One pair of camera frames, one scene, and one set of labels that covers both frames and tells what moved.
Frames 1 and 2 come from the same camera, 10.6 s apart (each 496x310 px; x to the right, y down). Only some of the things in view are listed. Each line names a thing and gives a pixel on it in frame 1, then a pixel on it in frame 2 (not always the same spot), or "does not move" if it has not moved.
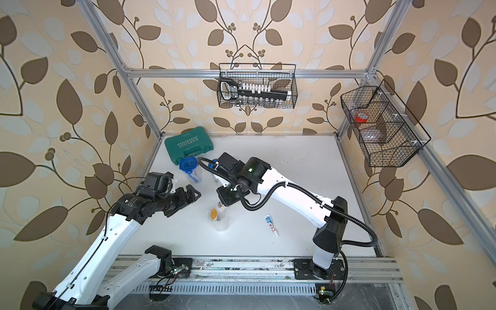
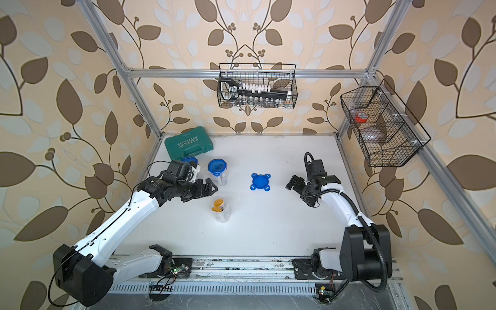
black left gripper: [183, 200] to [200, 192]
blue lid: [188, 165] does not move
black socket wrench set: [251, 93] does not move
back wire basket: [254, 86] does not move
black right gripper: [225, 197] to [297, 187]
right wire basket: [386, 139] does not move
